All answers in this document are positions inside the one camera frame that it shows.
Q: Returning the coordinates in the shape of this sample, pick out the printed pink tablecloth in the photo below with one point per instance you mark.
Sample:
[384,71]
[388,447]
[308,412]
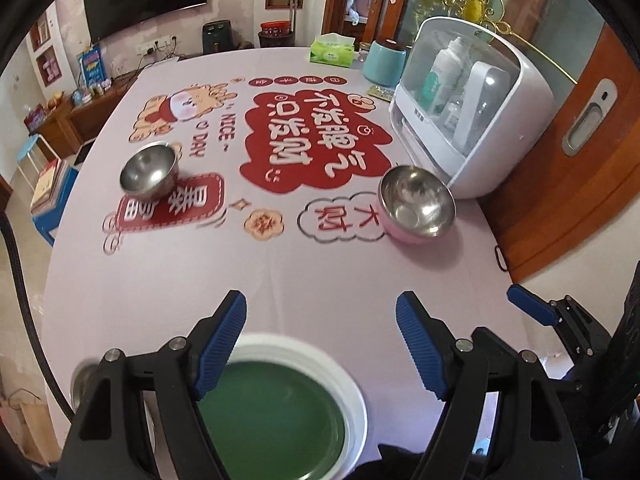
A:
[279,162]

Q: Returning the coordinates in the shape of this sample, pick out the black air fryer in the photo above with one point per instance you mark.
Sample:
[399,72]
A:
[217,37]

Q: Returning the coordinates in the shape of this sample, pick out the teal canister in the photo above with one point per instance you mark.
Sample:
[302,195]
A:
[385,62]

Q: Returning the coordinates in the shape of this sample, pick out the white dish cabinet appliance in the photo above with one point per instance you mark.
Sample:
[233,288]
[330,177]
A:
[469,105]

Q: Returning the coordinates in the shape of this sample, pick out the green tissue pack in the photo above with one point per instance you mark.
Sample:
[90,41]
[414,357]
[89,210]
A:
[332,49]

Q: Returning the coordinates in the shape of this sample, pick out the green plate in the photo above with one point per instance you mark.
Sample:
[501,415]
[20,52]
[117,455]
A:
[268,421]

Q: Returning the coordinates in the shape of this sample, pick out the wooden tv cabinet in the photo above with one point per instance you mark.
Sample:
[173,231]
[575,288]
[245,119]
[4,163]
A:
[70,126]

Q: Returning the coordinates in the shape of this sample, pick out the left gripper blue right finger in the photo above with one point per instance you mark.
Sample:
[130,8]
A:
[431,345]

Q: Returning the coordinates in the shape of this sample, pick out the wooden door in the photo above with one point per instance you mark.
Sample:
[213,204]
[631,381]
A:
[552,202]

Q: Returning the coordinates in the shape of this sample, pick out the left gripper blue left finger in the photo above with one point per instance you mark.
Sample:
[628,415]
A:
[212,341]

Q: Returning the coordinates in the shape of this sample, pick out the pink steel bowl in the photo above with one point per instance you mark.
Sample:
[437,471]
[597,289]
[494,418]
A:
[415,207]

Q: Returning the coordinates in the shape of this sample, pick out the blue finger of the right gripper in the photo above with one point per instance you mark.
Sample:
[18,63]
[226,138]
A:
[535,307]

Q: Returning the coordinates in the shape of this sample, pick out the blue stool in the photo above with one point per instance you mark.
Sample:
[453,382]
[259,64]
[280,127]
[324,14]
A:
[31,159]

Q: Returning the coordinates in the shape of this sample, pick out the small patterned steel bowl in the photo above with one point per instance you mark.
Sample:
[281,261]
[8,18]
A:
[150,173]

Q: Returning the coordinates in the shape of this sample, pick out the white foam plate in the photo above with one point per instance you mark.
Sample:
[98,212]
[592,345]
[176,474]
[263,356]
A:
[320,367]

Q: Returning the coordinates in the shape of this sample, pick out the small green coaster packet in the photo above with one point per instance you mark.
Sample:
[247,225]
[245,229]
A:
[381,93]

